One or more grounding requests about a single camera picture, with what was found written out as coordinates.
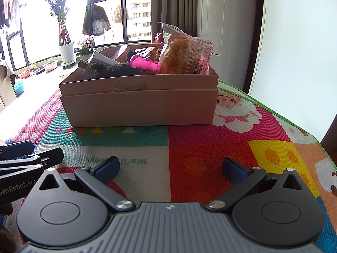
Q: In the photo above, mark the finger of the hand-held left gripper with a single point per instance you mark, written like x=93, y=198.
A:
x=18, y=149
x=52, y=156

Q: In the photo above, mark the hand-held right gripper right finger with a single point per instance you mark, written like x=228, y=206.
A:
x=234, y=171

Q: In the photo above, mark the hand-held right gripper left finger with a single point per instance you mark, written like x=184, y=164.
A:
x=106, y=169

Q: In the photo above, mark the pink cardboard box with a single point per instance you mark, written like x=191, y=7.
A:
x=137, y=108

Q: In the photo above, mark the black plush toy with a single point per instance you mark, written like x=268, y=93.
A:
x=118, y=71

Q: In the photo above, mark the pink plastic toy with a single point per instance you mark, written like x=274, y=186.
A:
x=142, y=63

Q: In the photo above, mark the large clear-wrapped bread packet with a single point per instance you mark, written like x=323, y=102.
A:
x=179, y=55

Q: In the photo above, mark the colourful printed play mat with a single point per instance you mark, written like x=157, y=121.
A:
x=210, y=142

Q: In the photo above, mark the teal plastic basin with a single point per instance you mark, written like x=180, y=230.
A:
x=19, y=88

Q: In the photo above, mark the cloth-covered armchair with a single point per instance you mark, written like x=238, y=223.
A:
x=5, y=89

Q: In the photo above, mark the small red planter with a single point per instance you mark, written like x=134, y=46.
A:
x=25, y=75

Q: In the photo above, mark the small dark planter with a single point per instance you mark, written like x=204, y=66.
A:
x=38, y=71

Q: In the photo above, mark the small white planter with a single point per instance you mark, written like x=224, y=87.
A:
x=50, y=66

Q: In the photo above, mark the tall plant in white pot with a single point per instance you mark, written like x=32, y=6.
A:
x=65, y=52

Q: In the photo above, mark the pink orchid in white pot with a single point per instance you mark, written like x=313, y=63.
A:
x=84, y=44

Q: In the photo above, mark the hanging laundry clothes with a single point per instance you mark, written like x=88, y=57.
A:
x=11, y=5

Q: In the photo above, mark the hanging brown jacket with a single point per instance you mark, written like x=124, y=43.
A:
x=96, y=18

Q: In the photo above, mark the white wardrobe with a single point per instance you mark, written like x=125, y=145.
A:
x=229, y=18

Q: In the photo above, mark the hanging orange fuzzy garment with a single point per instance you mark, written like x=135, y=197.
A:
x=119, y=14

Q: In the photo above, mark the grey curtain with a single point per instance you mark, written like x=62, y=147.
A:
x=181, y=2

